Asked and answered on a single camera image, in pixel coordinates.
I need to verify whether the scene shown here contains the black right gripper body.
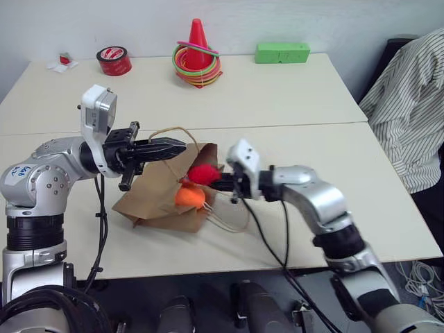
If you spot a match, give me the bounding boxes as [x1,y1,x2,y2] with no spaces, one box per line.
[225,165,248,204]

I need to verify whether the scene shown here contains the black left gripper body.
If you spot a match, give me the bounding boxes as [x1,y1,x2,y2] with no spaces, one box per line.
[103,121,144,191]

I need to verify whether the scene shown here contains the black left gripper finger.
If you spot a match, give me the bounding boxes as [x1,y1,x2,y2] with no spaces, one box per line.
[135,137,189,152]
[135,149,187,162]

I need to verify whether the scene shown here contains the red plush toy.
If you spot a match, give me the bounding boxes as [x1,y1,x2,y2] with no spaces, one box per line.
[187,164,223,187]

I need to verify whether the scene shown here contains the brown paper bag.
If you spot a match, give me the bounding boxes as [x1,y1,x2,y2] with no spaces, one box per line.
[111,126,251,234]

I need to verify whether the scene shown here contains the orange plush toy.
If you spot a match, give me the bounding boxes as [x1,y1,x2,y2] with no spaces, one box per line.
[173,186,208,210]

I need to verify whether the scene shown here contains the stacked coloured toss rings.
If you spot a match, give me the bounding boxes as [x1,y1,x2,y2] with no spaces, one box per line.
[171,44,223,89]

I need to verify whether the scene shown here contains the red tape roll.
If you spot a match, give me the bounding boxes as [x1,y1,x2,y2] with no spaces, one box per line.
[96,46,133,76]

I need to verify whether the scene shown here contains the white paper with red item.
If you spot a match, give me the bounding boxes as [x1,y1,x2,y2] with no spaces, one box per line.
[46,51,79,74]

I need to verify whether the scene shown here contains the red plastic cone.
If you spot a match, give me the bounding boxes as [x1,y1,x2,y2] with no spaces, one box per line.
[186,18,214,71]

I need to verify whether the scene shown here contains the dark rounded shape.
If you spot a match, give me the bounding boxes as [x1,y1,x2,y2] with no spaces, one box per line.
[230,279,298,333]
[158,294,196,333]

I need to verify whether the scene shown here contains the green rectangular block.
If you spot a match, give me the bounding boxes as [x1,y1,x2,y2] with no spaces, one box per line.
[255,42,311,65]

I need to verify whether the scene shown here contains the person in striped shirt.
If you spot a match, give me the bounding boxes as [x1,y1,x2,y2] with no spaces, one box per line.
[358,27,444,258]

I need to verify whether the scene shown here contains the black chair back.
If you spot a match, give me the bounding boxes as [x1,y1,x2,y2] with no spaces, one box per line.
[384,34,422,76]

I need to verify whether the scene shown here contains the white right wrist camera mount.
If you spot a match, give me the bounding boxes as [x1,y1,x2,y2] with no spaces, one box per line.
[225,139,263,204]

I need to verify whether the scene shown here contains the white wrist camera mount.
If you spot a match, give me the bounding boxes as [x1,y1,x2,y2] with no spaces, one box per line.
[80,84,119,173]
[225,139,263,204]

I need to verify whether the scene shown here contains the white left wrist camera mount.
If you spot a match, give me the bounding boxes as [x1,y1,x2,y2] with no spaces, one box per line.
[80,84,119,173]

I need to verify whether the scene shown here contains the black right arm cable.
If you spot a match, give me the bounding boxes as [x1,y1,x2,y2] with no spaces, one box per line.
[241,198,343,333]

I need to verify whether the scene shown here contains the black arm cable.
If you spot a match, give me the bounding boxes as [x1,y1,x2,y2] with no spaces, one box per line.
[241,198,343,333]
[85,172,109,294]

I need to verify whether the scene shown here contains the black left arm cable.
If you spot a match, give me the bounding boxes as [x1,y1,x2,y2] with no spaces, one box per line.
[85,172,109,294]

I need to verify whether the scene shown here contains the pink toss ring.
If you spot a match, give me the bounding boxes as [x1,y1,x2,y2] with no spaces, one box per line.
[176,41,221,57]

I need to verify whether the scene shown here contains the black cable bundle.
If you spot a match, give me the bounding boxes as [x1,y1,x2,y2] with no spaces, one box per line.
[0,284,112,333]

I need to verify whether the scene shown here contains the white floor cable bundle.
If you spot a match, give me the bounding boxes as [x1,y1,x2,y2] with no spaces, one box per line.
[394,259,444,315]

